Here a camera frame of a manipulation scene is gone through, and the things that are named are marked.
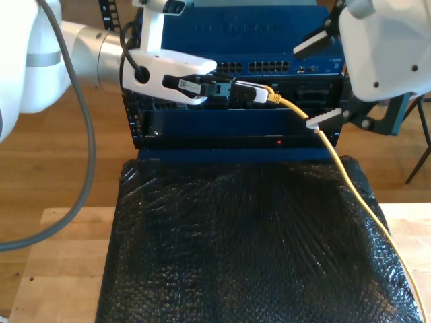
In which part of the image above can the black cable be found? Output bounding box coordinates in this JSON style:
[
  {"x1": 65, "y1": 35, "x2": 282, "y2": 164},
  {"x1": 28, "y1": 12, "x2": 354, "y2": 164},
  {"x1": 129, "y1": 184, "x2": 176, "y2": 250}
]
[{"x1": 119, "y1": 6, "x2": 151, "y2": 83}]

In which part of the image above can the dark metal chair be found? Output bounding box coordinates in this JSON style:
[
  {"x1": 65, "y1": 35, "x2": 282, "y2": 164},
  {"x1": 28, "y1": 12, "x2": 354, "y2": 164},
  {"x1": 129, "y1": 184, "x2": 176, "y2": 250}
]
[{"x1": 405, "y1": 96, "x2": 431, "y2": 185}]

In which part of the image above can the blue network switch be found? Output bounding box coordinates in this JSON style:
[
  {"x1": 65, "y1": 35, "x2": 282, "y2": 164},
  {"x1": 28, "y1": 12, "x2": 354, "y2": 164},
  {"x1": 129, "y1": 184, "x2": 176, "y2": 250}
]
[{"x1": 161, "y1": 5, "x2": 347, "y2": 79}]

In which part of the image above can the black bubble wrap mat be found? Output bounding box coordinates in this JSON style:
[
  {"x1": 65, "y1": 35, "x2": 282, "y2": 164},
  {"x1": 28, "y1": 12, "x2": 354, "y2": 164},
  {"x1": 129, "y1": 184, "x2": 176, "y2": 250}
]
[{"x1": 95, "y1": 155, "x2": 424, "y2": 323}]

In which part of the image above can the black rack server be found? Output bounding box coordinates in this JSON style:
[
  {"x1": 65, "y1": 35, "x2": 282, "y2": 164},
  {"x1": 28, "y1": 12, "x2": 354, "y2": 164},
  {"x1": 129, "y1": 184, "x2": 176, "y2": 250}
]
[{"x1": 134, "y1": 75, "x2": 353, "y2": 112}]

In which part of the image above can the yellow network cable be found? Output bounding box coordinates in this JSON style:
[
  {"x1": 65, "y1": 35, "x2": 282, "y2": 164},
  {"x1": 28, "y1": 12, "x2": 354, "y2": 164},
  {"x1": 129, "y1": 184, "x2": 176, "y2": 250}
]
[{"x1": 267, "y1": 85, "x2": 426, "y2": 323}]

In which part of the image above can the thick grey cable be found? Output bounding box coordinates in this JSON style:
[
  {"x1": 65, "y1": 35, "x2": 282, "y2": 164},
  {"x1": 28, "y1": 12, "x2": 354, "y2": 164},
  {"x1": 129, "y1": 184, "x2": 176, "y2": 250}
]
[{"x1": 0, "y1": 0, "x2": 97, "y2": 252}]

